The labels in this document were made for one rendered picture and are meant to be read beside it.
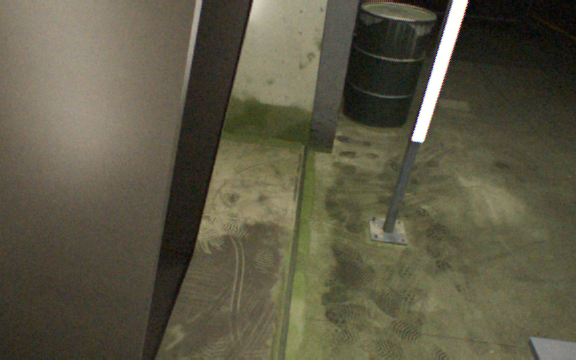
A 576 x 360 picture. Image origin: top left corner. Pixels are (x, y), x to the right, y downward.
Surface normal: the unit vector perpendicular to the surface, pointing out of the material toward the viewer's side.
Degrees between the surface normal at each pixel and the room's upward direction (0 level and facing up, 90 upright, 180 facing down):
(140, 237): 90
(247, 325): 0
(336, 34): 90
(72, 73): 90
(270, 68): 90
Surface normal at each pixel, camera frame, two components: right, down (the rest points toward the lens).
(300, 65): -0.09, 0.55
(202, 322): 0.09, -0.82
